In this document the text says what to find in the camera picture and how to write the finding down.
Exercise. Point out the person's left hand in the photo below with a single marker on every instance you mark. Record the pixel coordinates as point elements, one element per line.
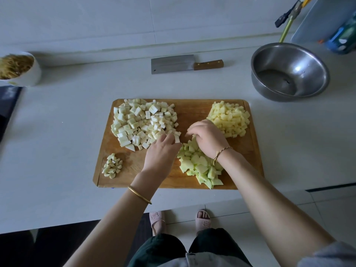
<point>160,155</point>

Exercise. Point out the person's right hand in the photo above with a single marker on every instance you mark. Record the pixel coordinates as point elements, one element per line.
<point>210,139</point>

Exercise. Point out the peeled yellow potato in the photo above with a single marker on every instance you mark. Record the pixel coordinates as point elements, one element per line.
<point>229,118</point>

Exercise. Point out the peeled green cucumber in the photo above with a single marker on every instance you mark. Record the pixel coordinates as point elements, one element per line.
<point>197,164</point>

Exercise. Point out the pile of white diced vegetable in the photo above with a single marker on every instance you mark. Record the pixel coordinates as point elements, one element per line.
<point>158,116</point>

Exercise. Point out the pile of garlic cloves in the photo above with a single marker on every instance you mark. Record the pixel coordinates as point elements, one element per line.
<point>112,165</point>

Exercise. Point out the person's left forearm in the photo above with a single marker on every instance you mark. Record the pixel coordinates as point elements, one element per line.
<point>108,228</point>

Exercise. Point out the person's right forearm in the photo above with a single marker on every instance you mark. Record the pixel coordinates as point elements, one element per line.
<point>278,211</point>

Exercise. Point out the person's left foot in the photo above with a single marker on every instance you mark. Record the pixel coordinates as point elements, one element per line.
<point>157,220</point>

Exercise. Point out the person's foot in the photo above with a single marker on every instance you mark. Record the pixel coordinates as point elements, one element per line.
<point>203,219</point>
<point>157,220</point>

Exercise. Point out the person's right foot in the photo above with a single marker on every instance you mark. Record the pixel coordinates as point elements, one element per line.
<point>203,219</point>

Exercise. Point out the wooden cutting board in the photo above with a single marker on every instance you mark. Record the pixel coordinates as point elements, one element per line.
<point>245,158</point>

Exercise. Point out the gold bangle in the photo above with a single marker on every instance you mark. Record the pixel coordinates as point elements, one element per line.
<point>139,195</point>

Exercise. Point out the dark green trousers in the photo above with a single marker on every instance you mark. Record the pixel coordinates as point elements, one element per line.
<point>167,247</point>

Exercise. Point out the deep stainless steel bowl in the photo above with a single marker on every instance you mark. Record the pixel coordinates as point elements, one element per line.
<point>300,64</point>

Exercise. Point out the black floor mat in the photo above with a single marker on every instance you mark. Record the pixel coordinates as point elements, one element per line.
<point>72,244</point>

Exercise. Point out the black gas stove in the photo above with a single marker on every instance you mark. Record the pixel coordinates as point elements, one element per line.
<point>8,108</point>

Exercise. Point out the light blue plastic board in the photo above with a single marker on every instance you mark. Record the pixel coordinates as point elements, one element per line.
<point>322,19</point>

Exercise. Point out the white bowl of noodles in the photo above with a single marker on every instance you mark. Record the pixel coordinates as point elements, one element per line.
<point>19,69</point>

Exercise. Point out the dark green bottle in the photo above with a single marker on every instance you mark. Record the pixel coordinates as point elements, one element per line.
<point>342,39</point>

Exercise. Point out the white patterned garment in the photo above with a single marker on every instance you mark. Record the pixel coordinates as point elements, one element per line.
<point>334,255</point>

